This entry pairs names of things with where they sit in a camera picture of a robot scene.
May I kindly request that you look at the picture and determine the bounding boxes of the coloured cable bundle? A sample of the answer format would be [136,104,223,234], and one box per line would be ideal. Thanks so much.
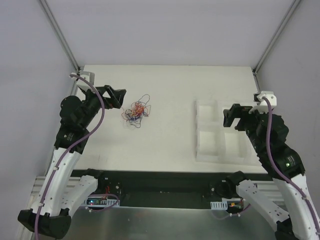
[121,93,152,130]

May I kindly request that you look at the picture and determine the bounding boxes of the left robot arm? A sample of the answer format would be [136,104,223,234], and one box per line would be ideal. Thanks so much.
[17,85,127,240]

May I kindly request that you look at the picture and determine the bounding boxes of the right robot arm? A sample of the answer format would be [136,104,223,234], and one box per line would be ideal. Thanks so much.
[214,103,320,240]

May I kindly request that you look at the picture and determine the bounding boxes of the white compartment tray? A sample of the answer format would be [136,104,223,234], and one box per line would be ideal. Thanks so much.
[195,100,260,166]

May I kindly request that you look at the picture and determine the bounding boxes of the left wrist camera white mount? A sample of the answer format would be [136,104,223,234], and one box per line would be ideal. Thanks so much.
[69,71,95,94]

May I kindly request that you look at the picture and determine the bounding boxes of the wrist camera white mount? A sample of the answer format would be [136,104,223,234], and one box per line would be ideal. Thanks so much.
[251,90,278,113]
[69,71,95,94]

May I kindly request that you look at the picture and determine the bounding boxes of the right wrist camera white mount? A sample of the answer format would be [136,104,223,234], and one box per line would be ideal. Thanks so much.
[251,90,278,113]

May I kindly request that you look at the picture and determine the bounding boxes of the right aluminium frame post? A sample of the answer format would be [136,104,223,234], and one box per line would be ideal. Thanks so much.
[252,0,302,73]

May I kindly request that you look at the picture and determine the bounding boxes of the aluminium frame post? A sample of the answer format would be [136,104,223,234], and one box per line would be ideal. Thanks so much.
[252,0,302,73]
[37,0,80,72]

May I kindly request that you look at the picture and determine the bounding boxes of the left aluminium frame post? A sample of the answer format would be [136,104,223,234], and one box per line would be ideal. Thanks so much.
[37,0,80,72]

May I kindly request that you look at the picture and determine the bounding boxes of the right white cable duct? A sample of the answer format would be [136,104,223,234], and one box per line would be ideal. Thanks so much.
[210,200,228,211]

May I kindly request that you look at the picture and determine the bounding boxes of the white cable duct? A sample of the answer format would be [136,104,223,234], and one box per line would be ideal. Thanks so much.
[210,200,228,211]
[81,196,120,208]

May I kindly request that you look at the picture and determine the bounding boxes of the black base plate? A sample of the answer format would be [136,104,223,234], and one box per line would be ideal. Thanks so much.
[71,168,248,210]

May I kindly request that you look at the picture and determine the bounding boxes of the left white cable duct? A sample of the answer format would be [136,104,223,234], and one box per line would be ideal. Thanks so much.
[81,196,120,208]

